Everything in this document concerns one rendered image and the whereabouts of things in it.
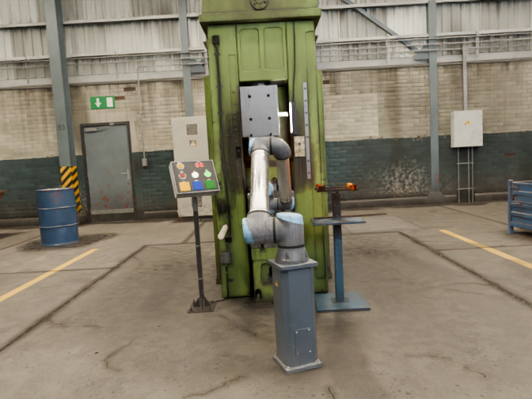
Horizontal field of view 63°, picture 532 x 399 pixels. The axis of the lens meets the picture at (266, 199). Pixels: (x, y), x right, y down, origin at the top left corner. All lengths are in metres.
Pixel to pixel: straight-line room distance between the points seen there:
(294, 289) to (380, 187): 7.49
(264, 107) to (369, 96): 6.37
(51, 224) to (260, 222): 5.54
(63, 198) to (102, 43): 4.12
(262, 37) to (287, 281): 2.15
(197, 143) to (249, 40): 5.30
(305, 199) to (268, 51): 1.26
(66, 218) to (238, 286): 4.33
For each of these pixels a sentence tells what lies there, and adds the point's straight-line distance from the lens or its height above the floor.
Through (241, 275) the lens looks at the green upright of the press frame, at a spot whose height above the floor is 0.19.
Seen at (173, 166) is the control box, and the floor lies 1.16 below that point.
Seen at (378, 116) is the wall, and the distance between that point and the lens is 9.80.
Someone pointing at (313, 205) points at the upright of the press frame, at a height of 0.77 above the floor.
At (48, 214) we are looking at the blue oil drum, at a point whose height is 0.51.
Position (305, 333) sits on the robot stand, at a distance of 2.55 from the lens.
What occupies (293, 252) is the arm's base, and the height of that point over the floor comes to 0.67.
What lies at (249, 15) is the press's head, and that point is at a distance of 3.82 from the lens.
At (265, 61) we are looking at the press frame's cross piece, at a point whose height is 1.98.
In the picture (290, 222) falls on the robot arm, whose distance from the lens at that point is 2.40.
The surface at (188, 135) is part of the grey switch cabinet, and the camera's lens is 8.96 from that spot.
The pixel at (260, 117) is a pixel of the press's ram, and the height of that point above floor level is 1.51.
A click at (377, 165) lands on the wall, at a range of 9.76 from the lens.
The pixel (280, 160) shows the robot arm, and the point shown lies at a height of 1.17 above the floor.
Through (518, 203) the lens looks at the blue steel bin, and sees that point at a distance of 6.59.
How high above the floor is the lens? 1.19
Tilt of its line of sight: 5 degrees down
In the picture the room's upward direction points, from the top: 3 degrees counter-clockwise
